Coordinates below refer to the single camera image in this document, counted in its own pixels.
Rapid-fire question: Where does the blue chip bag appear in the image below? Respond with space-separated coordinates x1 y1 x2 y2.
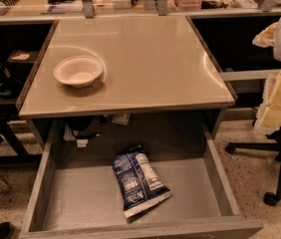
112 144 171 218

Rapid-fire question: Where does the grey open drawer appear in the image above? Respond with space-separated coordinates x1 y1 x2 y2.
20 112 263 239

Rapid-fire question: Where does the white paper bowl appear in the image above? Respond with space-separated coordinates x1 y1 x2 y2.
53 55 104 89

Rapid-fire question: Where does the black desk leg frame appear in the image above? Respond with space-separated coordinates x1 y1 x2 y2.
0 116 42 166

